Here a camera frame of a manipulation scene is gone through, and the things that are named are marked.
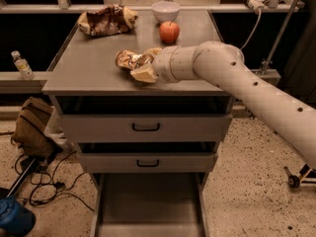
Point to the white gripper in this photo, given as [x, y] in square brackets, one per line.
[163, 64]

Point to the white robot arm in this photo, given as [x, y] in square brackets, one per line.
[222, 65]

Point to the grey drawer cabinet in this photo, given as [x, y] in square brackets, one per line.
[86, 68]

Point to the grey top drawer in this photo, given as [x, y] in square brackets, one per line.
[143, 119]

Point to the grey drawer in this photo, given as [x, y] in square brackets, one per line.
[150, 205]
[148, 157]
[143, 119]

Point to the grey middle drawer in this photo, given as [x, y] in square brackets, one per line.
[148, 157]

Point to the grey bottom drawer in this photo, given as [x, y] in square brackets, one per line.
[150, 205]

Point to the red apple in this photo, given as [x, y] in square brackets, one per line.
[169, 32]

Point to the white bowl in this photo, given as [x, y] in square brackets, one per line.
[165, 11]

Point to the crumpled brown chip bag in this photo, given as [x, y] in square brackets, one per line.
[114, 19]

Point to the white power strip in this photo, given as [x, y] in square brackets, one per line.
[255, 0]

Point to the clear plastic bottle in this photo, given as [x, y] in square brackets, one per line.
[22, 65]

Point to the brown backpack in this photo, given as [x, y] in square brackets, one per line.
[31, 124]

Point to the black wheeled stand base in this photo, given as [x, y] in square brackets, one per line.
[306, 175]

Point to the blue plastic container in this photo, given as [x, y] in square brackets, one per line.
[15, 218]

